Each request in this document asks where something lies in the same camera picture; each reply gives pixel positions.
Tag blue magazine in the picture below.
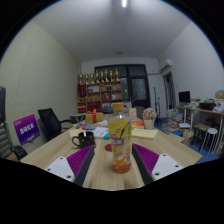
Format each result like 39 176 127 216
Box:
75 123 98 131

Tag purple sign board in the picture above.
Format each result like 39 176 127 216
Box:
13 113 41 146

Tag black computer monitor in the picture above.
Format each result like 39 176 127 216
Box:
178 90 191 104

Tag orange upright carton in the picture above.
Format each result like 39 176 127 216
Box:
128 107 138 122

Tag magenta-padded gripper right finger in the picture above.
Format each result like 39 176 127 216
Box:
131 143 184 186

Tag yellow gift box red ribbon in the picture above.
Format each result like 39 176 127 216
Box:
85 108 105 125

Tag wooden shelf unit with trophies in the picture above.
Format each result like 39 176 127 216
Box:
76 68 124 114

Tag wooden side desk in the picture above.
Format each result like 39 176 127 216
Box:
176 104 224 158

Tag white wall air conditioner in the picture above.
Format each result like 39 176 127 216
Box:
159 58 174 72

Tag stack of books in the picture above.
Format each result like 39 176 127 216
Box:
165 108 184 134

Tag black office chair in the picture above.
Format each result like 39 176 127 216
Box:
37 107 78 142

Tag orange red book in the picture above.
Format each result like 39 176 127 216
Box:
131 120 145 129

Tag white round stool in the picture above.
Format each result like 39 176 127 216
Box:
199 127 219 154

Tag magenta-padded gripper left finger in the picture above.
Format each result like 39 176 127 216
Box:
44 144 96 187

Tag orange drink bottle yellow label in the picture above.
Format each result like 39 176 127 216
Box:
107 102 133 174

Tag small yellow paper envelope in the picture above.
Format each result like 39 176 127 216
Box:
68 128 84 138

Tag large yellow paper envelope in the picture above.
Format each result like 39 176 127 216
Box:
131 127 159 140

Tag black mug with coloured dots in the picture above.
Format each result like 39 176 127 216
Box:
71 131 97 149

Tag white paper sheet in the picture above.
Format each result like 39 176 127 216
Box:
91 126 109 139

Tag pink flowers in white pot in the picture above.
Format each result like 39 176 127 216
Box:
142 107 158 130

